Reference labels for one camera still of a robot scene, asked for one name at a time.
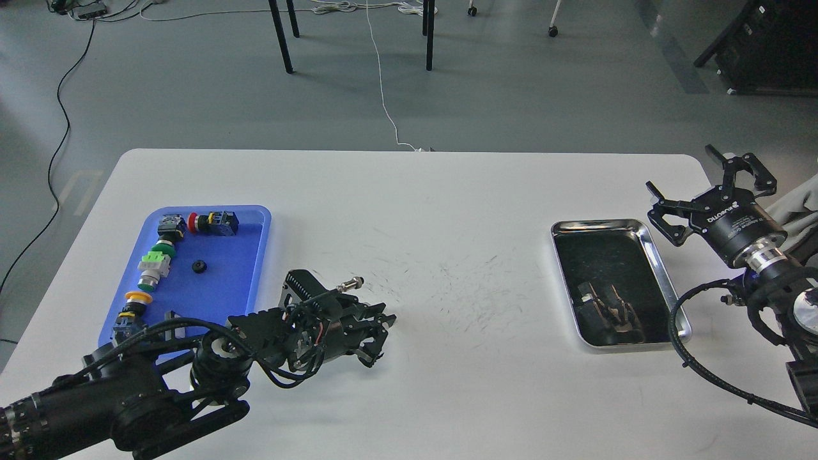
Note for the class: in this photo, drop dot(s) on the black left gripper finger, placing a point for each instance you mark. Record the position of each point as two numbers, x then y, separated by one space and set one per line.
367 317
369 341

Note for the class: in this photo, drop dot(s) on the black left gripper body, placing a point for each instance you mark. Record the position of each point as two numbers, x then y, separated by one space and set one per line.
321 333

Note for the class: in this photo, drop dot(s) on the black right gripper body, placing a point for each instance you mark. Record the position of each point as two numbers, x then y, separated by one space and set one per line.
729 226

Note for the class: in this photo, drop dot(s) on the small black gear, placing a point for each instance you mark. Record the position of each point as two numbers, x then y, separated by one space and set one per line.
199 266

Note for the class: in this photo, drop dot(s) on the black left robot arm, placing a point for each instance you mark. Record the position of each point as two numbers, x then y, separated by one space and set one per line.
170 384

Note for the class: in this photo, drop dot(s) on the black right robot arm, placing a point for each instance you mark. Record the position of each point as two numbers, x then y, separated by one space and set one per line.
777 291

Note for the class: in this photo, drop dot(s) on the grey cloth at edge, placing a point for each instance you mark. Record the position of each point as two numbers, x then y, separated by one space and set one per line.
796 212

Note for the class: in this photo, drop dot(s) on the silver metal tray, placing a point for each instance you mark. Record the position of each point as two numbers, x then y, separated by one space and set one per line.
620 295

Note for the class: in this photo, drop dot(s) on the black cabinet on wheels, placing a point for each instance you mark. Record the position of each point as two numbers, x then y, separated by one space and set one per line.
769 48

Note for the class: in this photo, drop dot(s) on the blue plastic tray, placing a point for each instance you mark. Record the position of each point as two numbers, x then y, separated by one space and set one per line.
227 288

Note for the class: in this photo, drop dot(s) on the red emergency push button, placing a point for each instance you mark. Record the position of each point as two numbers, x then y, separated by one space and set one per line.
216 223

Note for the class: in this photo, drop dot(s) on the green push button black base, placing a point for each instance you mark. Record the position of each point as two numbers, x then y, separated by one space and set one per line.
171 229

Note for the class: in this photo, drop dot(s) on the black table leg left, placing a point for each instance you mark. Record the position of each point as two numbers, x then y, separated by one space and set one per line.
279 31

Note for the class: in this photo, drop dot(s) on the black table leg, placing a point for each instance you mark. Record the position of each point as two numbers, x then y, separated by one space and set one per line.
279 31
428 29

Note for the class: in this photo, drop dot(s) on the black table leg right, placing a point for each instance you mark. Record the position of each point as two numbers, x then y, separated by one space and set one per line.
428 29

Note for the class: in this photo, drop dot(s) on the green white silver switch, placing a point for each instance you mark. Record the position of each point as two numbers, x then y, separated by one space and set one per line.
153 267

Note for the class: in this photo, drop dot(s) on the yellow push button switch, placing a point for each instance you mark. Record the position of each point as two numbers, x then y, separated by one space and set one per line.
130 321

